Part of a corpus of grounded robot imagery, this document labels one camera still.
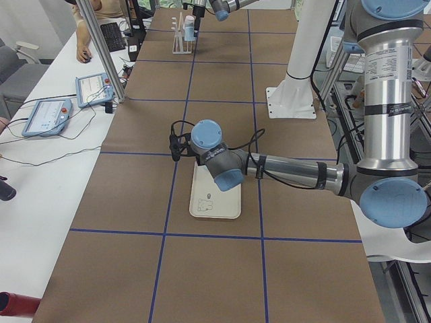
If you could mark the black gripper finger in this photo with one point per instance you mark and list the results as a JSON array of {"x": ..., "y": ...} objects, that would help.
[{"x": 196, "y": 26}]

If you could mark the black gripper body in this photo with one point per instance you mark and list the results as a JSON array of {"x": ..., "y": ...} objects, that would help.
[{"x": 197, "y": 13}]

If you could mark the light blue plastic cup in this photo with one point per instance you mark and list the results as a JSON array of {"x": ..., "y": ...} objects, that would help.
[{"x": 189, "y": 35}]

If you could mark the black keyboard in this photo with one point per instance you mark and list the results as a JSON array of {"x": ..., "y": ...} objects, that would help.
[{"x": 113, "y": 36}]

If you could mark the far blue teach pendant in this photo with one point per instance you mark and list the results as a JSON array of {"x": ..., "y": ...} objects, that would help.
[{"x": 93, "y": 90}]

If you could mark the blue teach pendant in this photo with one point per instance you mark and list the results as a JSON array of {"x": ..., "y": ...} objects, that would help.
[
  {"x": 93, "y": 90},
  {"x": 48, "y": 118}
]

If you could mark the near blue teach pendant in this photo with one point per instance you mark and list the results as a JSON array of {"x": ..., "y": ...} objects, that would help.
[{"x": 48, "y": 118}]

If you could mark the cream plastic tray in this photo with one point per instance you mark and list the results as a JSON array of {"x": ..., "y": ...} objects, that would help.
[{"x": 208, "y": 201}]

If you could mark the grey office chair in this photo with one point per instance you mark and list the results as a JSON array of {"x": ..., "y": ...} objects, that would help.
[{"x": 18, "y": 77}]

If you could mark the white plastic chair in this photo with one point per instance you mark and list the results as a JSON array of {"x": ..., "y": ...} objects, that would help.
[{"x": 383, "y": 244}]

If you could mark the red cylinder bottle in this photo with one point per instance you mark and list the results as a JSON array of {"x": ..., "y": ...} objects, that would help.
[{"x": 16, "y": 305}]

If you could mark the white wire cup rack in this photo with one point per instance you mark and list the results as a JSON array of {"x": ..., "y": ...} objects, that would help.
[{"x": 180, "y": 47}]

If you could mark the aluminium frame post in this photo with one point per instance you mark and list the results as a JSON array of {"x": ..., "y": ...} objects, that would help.
[{"x": 87, "y": 13}]

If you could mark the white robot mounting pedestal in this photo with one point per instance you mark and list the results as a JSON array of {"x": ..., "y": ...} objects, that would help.
[{"x": 293, "y": 97}]

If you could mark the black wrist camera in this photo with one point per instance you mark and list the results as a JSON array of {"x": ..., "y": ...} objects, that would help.
[{"x": 180, "y": 146}]

